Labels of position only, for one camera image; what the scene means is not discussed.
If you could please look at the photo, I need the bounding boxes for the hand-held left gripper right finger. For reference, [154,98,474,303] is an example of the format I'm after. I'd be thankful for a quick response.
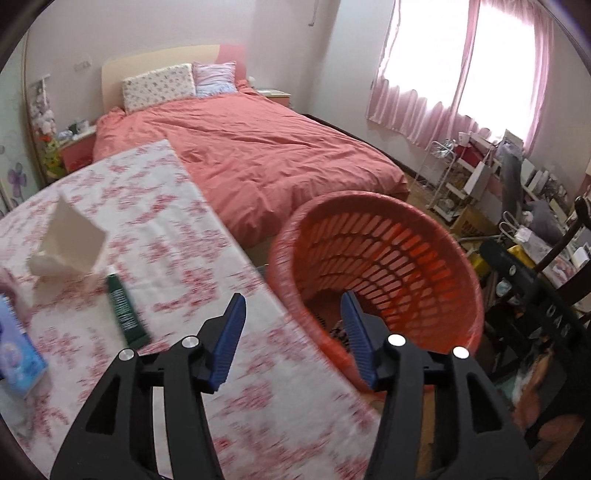
[340,290,540,480]

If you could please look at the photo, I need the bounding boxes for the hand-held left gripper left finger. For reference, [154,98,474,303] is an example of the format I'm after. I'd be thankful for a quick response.
[50,292,247,480]

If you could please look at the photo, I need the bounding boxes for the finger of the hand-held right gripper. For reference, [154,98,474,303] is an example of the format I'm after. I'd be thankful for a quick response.
[479,239,532,301]

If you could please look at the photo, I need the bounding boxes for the orange plastic basket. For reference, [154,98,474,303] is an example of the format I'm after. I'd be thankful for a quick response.
[267,191,485,393]

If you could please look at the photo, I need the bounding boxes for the green tube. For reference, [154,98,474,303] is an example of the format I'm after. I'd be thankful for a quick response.
[105,272,152,344]

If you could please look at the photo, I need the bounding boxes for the white paper carton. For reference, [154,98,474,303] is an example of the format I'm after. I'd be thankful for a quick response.
[39,194,108,278]

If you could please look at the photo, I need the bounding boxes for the blue tissue packet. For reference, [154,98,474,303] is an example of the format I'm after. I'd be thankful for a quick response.
[0,295,49,398]

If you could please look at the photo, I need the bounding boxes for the yellow bag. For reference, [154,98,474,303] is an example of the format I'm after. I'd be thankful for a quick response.
[505,244,539,268]

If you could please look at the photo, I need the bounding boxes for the dark wooden chair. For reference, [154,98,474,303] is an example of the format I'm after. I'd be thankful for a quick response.
[540,196,591,305]

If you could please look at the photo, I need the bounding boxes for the orange white cloth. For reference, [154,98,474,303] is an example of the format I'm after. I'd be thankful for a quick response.
[512,351,583,444]

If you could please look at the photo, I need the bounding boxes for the grey chair back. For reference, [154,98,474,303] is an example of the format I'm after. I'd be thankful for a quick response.
[501,143,525,222]

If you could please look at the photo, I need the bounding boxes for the white metal rack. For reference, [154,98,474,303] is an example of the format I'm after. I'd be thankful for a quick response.
[429,134,499,217]

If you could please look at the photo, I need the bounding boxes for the floral tablecloth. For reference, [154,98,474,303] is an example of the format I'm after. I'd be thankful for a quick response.
[0,138,384,480]

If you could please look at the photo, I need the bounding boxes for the pink curtain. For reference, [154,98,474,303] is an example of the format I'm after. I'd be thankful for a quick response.
[367,0,571,160]

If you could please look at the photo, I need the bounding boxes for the bed with red cover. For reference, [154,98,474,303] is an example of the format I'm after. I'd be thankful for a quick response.
[92,80,409,245]

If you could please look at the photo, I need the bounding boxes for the pink nightstand with mugs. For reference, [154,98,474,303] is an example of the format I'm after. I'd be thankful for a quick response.
[60,124,98,174]

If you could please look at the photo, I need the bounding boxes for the striped pink pillow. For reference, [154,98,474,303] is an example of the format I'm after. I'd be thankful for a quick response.
[193,61,238,97]

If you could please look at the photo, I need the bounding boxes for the floral white pillow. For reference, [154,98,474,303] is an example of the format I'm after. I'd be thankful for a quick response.
[122,64,197,113]

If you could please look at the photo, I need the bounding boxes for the plush toys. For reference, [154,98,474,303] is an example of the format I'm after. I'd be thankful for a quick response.
[28,78,65,178]

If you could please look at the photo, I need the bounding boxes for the glass wardrobe with flower print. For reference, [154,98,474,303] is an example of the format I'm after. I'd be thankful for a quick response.
[0,46,47,217]

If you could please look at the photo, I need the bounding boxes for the cream bed headboard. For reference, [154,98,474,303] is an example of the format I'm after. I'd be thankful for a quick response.
[102,45,241,112]

